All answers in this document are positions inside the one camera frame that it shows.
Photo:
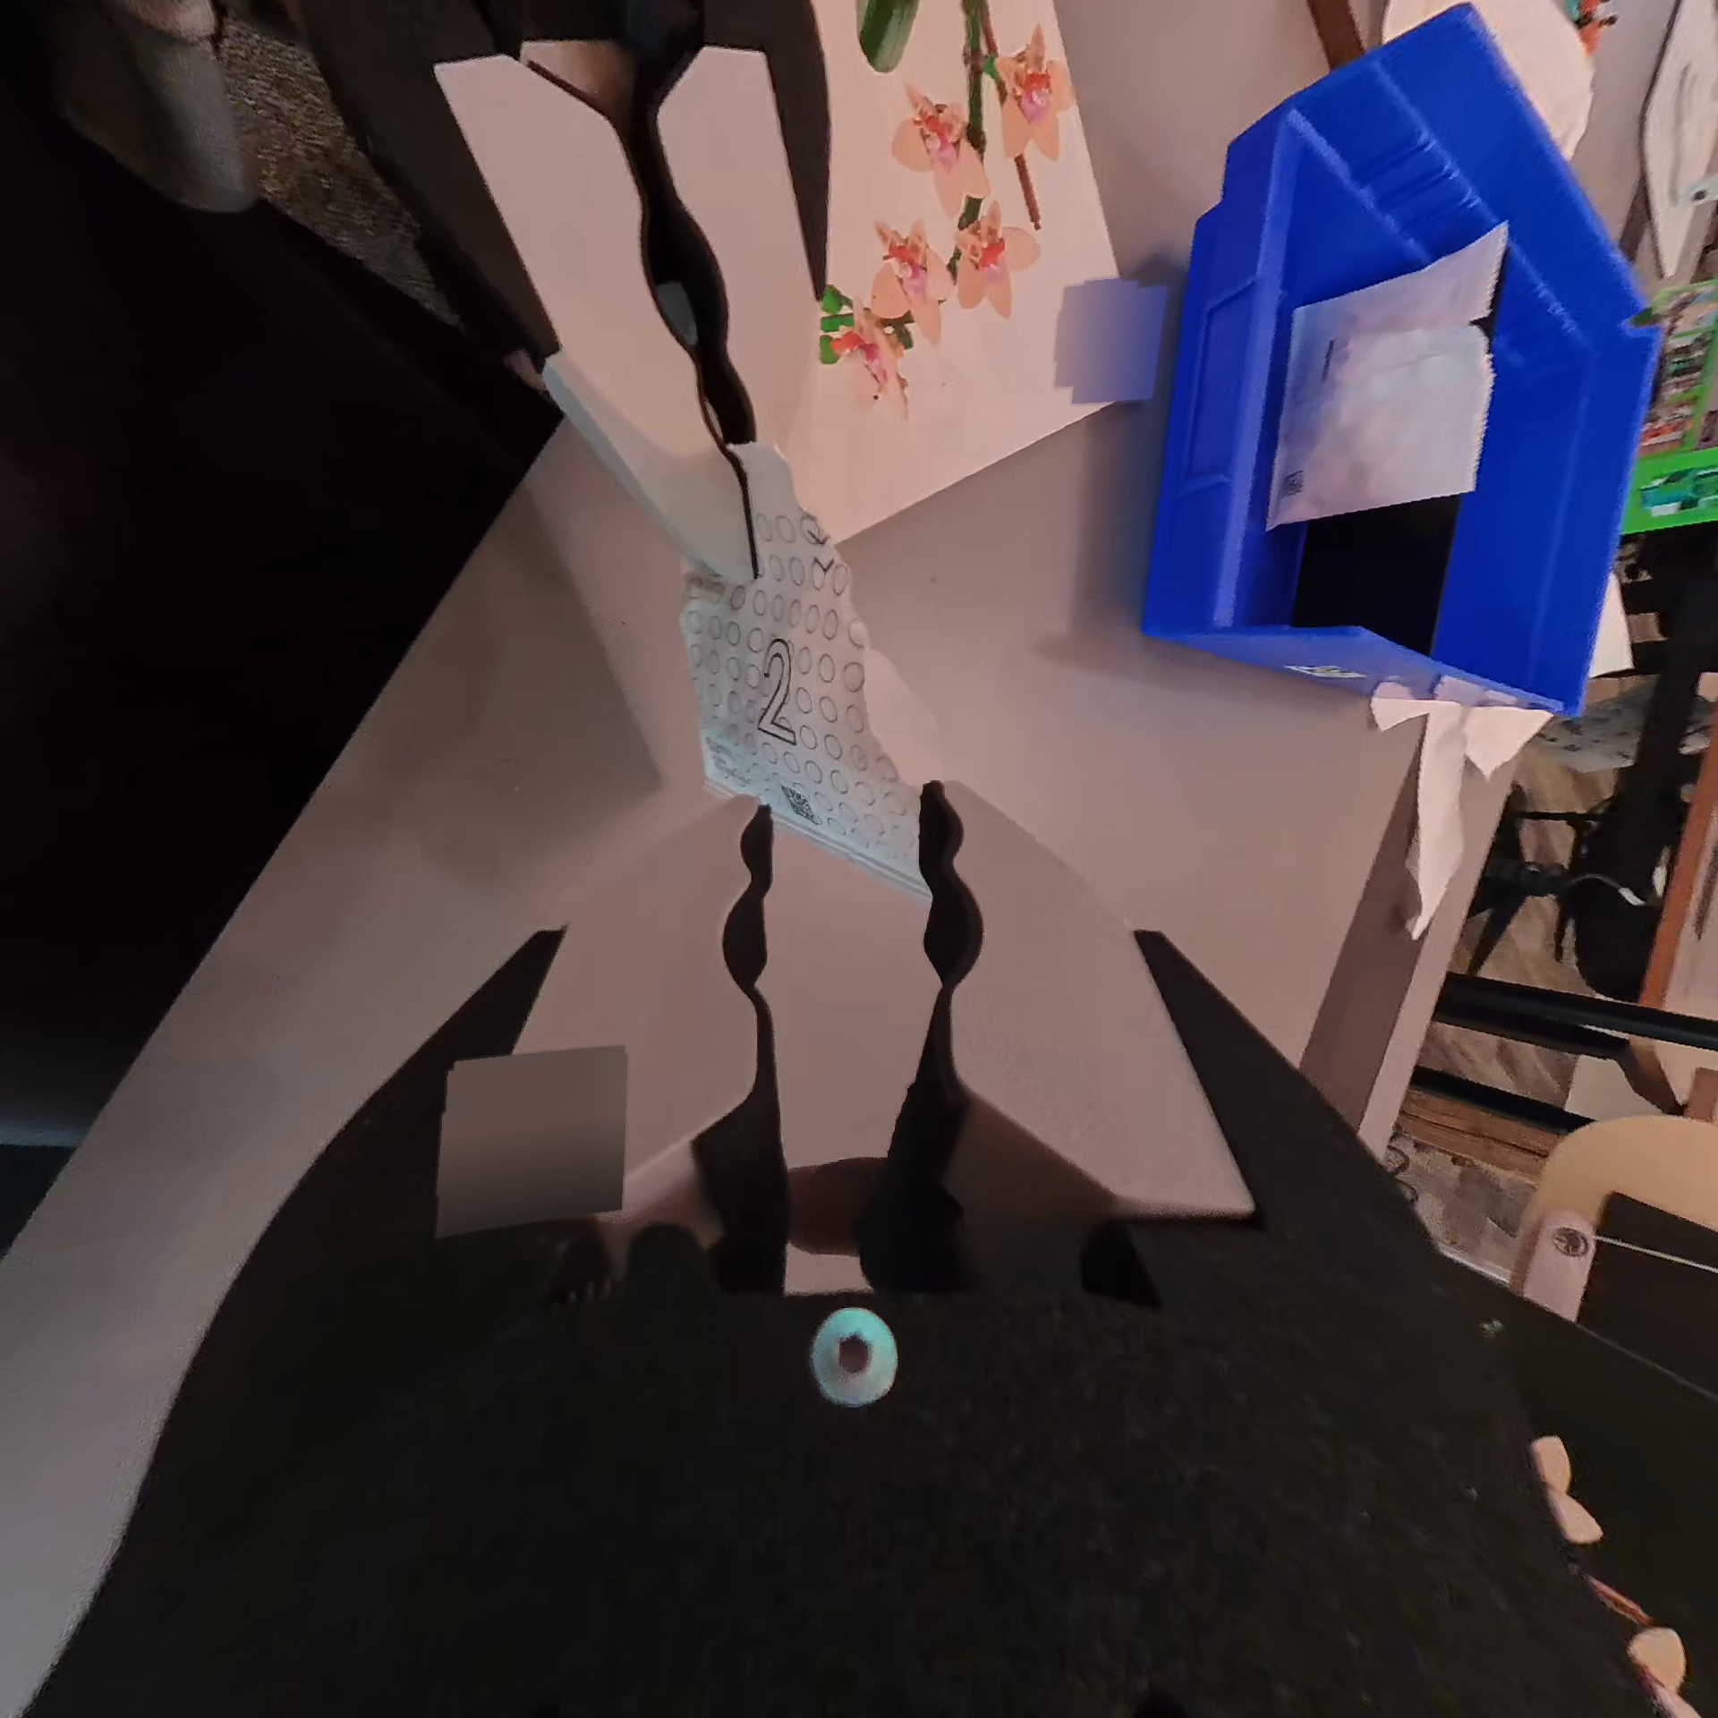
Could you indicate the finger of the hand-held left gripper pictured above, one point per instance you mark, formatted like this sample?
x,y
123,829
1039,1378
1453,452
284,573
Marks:
x,y
564,241
752,200

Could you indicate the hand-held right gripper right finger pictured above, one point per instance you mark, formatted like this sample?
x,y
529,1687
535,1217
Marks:
x,y
1075,1075

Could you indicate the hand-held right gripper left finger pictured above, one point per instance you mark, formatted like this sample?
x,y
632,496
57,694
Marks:
x,y
658,993

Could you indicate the torn circle-print paper bag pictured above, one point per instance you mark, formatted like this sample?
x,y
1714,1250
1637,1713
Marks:
x,y
806,697

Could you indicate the blue plastic bin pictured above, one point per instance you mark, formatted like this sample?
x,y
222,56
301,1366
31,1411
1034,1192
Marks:
x,y
1208,536

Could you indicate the grey desk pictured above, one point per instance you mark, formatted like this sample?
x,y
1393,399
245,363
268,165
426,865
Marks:
x,y
1075,645

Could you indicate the orchid instruction booklet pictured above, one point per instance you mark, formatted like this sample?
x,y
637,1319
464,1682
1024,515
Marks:
x,y
967,403

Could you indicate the crumpled white paper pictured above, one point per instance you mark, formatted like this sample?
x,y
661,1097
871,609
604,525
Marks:
x,y
1442,807

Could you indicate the black tripod stand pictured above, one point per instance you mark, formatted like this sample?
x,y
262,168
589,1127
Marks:
x,y
1583,1016

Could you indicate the curved wooden panel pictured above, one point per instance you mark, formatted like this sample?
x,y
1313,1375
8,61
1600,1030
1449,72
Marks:
x,y
1611,1154

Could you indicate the white paper bag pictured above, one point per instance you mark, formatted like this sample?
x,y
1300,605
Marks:
x,y
1368,416

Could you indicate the green toy set box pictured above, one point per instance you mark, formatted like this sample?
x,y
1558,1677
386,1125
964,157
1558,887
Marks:
x,y
1677,484

